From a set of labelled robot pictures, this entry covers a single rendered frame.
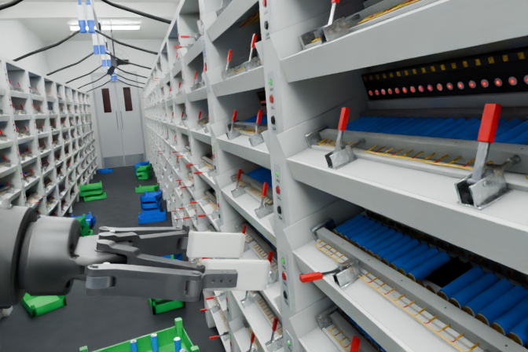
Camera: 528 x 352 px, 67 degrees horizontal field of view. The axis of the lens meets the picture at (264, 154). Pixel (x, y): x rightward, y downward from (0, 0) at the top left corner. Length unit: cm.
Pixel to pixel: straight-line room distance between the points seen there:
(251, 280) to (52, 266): 18
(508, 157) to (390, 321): 26
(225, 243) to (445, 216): 25
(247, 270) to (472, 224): 21
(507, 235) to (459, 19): 19
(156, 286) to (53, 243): 10
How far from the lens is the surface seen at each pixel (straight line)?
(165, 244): 49
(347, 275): 68
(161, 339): 144
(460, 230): 43
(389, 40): 49
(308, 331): 92
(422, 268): 63
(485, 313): 55
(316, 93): 81
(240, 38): 150
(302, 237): 83
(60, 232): 43
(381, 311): 61
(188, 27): 219
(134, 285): 39
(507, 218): 39
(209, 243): 51
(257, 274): 43
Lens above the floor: 122
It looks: 7 degrees down
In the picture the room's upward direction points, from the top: 4 degrees counter-clockwise
